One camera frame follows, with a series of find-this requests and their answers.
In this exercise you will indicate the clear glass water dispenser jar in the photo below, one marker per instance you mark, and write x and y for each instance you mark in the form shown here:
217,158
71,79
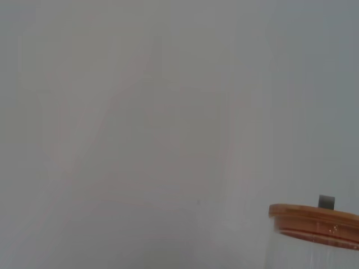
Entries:
308,255

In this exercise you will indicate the wooden jar lid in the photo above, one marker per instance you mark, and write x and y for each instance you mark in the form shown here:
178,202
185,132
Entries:
308,215

